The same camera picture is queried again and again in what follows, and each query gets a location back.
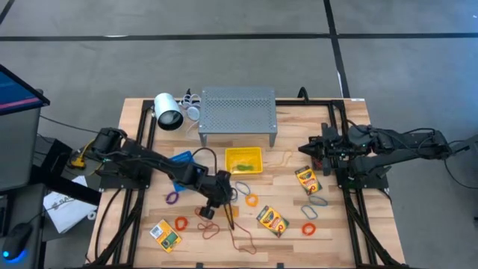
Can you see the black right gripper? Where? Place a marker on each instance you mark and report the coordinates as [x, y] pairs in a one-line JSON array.
[[334, 147]]

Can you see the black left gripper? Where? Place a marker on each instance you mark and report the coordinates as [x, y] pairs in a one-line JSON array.
[[218, 188]]

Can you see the long red rubber band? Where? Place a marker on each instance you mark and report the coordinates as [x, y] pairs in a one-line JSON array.
[[231, 233]]

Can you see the yellow rubber band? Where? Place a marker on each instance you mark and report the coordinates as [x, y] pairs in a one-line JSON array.
[[290, 154]]

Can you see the yellow green crayon box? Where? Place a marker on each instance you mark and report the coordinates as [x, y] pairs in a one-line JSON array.
[[308, 180], [272, 221]]

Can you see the red-orange spiral wrist coil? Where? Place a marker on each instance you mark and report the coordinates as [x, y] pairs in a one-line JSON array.
[[181, 218], [308, 224]]

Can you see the green spiral wrist coil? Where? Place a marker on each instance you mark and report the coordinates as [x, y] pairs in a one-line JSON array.
[[244, 167]]

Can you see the yellow plastic basket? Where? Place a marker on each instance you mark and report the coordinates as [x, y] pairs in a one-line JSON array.
[[231, 153]]

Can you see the yellow green card pack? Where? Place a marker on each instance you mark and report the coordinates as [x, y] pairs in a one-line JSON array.
[[165, 236]]

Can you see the blue plastic basket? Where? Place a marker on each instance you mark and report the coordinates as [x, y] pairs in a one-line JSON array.
[[183, 157]]

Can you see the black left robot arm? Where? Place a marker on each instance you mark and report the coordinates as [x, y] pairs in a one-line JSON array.
[[149, 160]]

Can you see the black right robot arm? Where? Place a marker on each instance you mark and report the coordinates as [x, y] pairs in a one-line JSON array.
[[392, 143]]

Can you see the dark grey side desk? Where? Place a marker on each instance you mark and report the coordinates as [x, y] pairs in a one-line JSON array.
[[22, 209]]

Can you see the purple spiral wrist coil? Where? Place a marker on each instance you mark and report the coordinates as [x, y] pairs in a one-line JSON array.
[[167, 198]]

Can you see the grey perforated metal shelf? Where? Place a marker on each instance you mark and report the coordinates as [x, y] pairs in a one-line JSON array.
[[239, 108]]

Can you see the white round puck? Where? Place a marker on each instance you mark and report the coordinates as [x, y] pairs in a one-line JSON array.
[[193, 113]]

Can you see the black stand base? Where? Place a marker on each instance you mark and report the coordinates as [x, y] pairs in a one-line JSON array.
[[74, 190]]

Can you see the yellow plug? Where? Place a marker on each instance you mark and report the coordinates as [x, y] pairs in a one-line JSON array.
[[78, 161]]

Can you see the white paper booklet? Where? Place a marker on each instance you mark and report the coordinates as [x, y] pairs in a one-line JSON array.
[[67, 209]]

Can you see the black computer mouse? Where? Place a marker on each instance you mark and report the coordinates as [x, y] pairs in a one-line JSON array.
[[16, 239]]

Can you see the grey monitor with blue screen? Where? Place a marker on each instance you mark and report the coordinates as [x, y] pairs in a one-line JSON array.
[[15, 93]]

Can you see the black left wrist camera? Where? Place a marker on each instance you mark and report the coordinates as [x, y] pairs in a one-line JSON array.
[[207, 213]]

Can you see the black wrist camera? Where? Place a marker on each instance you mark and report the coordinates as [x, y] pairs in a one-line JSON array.
[[207, 213], [326, 167]]

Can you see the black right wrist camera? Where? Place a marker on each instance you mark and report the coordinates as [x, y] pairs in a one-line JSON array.
[[326, 167]]

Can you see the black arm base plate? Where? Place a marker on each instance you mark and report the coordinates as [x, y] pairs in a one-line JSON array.
[[112, 181], [373, 182]]

